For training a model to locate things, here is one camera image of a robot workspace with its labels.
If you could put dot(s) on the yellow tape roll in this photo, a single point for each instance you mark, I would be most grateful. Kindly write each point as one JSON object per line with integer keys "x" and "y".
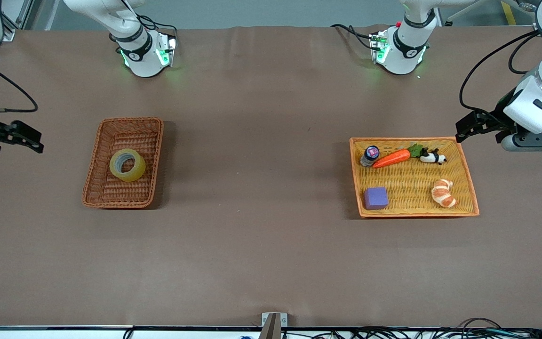
{"x": 132, "y": 175}

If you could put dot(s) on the toy carrot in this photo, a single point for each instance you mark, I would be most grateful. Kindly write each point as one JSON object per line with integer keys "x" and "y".
{"x": 391, "y": 158}

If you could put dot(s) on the toy panda figure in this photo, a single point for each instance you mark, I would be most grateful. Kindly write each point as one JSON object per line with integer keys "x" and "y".
{"x": 428, "y": 157}

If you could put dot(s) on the aluminium frame profile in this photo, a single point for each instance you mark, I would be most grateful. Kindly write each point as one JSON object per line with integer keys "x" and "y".
{"x": 21, "y": 14}

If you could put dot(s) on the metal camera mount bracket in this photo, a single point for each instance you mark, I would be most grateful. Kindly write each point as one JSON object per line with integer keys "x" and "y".
{"x": 273, "y": 325}

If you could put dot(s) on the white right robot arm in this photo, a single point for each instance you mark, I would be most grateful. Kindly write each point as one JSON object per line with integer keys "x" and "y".
{"x": 141, "y": 52}

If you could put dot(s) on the toy croissant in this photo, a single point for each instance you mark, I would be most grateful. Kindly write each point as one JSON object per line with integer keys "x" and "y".
{"x": 442, "y": 193}

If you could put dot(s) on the white table edge rail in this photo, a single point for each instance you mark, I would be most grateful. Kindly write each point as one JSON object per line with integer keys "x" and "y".
{"x": 64, "y": 333}

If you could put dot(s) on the brown wicker basket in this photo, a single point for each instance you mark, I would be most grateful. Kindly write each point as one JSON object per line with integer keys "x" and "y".
{"x": 106, "y": 188}

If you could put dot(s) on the small dark bottle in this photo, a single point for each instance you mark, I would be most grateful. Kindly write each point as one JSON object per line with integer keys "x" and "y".
{"x": 370, "y": 155}

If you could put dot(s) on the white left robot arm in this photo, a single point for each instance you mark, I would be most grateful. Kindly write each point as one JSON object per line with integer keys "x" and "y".
{"x": 541, "y": 101}

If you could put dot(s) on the purple foam block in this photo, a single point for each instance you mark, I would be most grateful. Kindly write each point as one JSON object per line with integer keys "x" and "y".
{"x": 376, "y": 198}

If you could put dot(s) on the yellow wicker tray basket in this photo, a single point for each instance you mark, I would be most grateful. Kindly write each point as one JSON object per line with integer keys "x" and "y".
{"x": 407, "y": 188}

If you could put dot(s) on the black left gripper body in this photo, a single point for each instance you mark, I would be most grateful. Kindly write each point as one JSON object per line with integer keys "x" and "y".
{"x": 498, "y": 117}

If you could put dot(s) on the table cover cloth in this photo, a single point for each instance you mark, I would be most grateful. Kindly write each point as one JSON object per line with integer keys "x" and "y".
{"x": 261, "y": 141}

